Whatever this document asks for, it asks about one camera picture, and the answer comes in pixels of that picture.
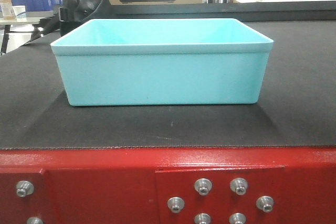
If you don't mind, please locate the light blue plastic bin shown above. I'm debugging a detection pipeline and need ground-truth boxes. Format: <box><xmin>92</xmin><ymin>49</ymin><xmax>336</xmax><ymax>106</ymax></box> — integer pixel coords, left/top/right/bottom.
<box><xmin>50</xmin><ymin>18</ymin><xmax>274</xmax><ymax>106</ymax></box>

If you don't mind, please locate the black conveyor belt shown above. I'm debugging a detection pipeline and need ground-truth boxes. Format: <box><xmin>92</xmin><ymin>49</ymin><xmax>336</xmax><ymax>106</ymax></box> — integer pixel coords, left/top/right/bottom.
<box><xmin>1</xmin><ymin>21</ymin><xmax>335</xmax><ymax>150</ymax></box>

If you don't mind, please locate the black bag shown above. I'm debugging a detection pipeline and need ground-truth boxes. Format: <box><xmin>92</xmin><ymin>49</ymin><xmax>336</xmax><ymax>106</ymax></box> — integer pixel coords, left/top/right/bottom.
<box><xmin>39</xmin><ymin>0</ymin><xmax>112</xmax><ymax>37</ymax></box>

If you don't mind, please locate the white paper cup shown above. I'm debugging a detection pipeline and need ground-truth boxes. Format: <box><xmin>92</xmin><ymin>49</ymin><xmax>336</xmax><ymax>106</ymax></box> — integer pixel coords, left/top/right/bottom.
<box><xmin>13</xmin><ymin>5</ymin><xmax>26</xmax><ymax>19</ymax></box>

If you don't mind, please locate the white side table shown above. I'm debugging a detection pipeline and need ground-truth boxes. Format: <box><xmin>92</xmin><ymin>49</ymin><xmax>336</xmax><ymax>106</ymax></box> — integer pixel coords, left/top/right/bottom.
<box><xmin>1</xmin><ymin>10</ymin><xmax>54</xmax><ymax>55</ymax></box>

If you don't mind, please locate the red conveyor frame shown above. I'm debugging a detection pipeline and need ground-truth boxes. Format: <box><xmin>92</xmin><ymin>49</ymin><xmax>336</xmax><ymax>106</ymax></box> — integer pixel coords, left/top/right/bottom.
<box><xmin>1</xmin><ymin>147</ymin><xmax>335</xmax><ymax>223</ymax></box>

